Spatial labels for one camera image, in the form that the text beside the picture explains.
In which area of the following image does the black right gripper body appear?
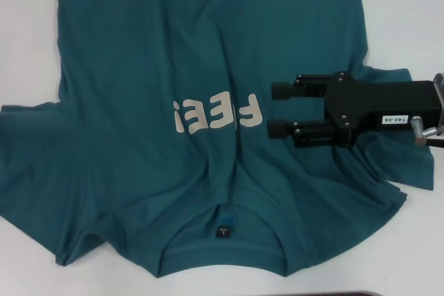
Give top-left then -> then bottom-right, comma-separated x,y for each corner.
324,71 -> 444,139

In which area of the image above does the teal t-shirt with beige print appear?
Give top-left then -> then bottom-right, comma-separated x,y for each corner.
0,0 -> 436,269

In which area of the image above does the silver cable connector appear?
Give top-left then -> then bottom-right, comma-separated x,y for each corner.
411,114 -> 444,138

